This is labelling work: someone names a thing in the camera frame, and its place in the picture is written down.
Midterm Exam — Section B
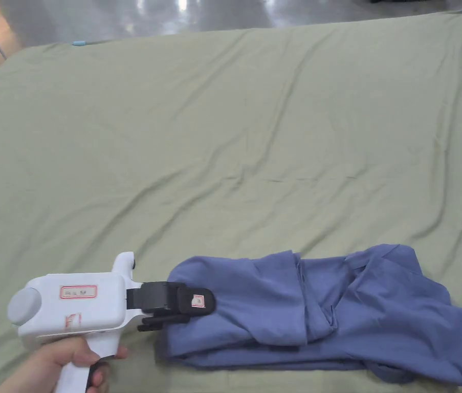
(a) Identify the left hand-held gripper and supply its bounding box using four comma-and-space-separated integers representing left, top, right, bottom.
7, 251, 218, 393

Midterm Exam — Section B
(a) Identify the blue garment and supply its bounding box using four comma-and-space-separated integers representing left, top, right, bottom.
157, 243, 462, 389

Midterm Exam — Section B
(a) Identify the person's left hand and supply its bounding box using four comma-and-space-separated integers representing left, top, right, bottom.
0, 337, 129, 393

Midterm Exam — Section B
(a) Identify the bed with pale green sheet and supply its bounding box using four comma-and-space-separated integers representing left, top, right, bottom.
0, 8, 462, 393

